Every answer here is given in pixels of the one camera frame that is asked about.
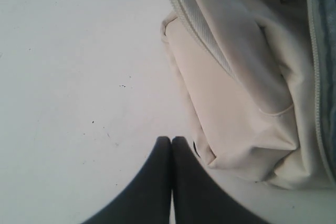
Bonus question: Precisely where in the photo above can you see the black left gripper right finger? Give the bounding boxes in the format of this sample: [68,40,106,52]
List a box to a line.
[171,136,265,224]

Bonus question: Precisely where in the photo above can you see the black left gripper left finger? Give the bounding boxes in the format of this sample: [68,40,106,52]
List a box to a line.
[85,136,172,224]

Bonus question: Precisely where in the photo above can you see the beige duffel bag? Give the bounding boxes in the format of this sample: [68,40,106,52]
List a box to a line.
[161,0,335,189]

